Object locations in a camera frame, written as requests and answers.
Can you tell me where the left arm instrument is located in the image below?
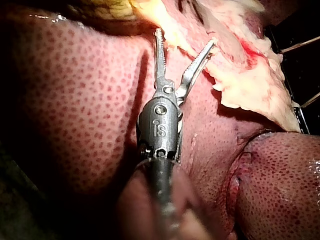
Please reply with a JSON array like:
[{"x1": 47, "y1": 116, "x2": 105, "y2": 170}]
[{"x1": 136, "y1": 79, "x2": 187, "y2": 165}]

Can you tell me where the left arm instrument jaw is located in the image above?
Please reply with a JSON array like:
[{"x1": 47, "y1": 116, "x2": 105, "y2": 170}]
[
  {"x1": 174, "y1": 40, "x2": 216, "y2": 99},
  {"x1": 153, "y1": 27, "x2": 168, "y2": 89}
]

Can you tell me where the gallbladder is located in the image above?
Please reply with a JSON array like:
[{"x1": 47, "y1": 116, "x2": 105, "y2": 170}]
[{"x1": 87, "y1": 0, "x2": 141, "y2": 22}]

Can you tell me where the pale fatty tissue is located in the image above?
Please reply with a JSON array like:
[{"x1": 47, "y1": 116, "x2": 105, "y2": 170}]
[{"x1": 129, "y1": 0, "x2": 302, "y2": 133}]

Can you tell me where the dark red liver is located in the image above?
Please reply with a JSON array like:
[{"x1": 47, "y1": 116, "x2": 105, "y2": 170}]
[{"x1": 4, "y1": 9, "x2": 320, "y2": 240}]

